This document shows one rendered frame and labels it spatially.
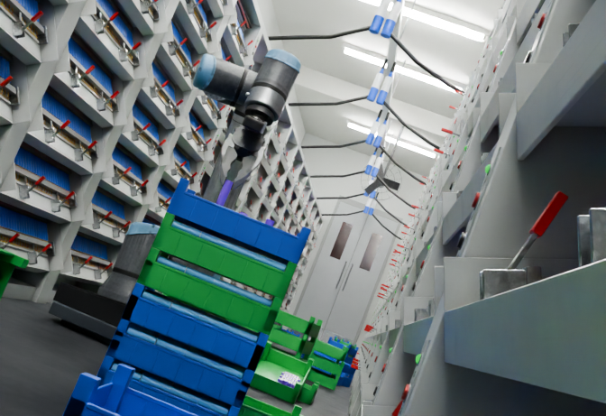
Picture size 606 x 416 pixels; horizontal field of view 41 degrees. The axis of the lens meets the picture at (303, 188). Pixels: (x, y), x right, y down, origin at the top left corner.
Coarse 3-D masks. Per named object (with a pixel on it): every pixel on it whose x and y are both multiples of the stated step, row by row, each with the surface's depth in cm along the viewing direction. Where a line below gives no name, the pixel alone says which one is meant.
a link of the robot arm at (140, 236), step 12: (132, 228) 269; (144, 228) 267; (156, 228) 267; (132, 240) 267; (144, 240) 266; (120, 252) 269; (132, 252) 265; (144, 252) 265; (120, 264) 266; (132, 264) 264
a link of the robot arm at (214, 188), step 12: (240, 108) 263; (240, 120) 263; (228, 132) 266; (216, 168) 267; (240, 168) 265; (216, 180) 266; (216, 192) 266; (240, 192) 271; (228, 204) 267; (192, 264) 267; (216, 276) 269
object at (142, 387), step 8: (104, 360) 169; (112, 360) 169; (104, 368) 169; (104, 376) 168; (112, 376) 168; (104, 384) 168; (136, 384) 169; (144, 384) 169; (144, 392) 168; (152, 392) 169; (160, 392) 169; (168, 400) 169; (176, 400) 169; (184, 400) 169; (184, 408) 168; (192, 408) 169; (200, 408) 169; (232, 408) 169
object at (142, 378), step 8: (112, 368) 169; (136, 368) 176; (136, 376) 169; (144, 376) 170; (152, 376) 174; (160, 376) 177; (152, 384) 169; (160, 384) 170; (168, 384) 170; (176, 384) 176; (168, 392) 170; (176, 392) 170; (184, 392) 170; (192, 392) 174; (192, 400) 169; (200, 400) 170; (208, 400) 172; (216, 400) 176; (208, 408) 170; (216, 408) 170; (224, 408) 170
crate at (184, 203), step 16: (176, 192) 174; (192, 192) 192; (176, 208) 174; (192, 208) 174; (208, 208) 174; (224, 208) 174; (192, 224) 181; (208, 224) 174; (224, 224) 174; (240, 224) 174; (256, 224) 174; (240, 240) 174; (256, 240) 174; (272, 240) 174; (288, 240) 174; (304, 240) 175; (272, 256) 182; (288, 256) 174
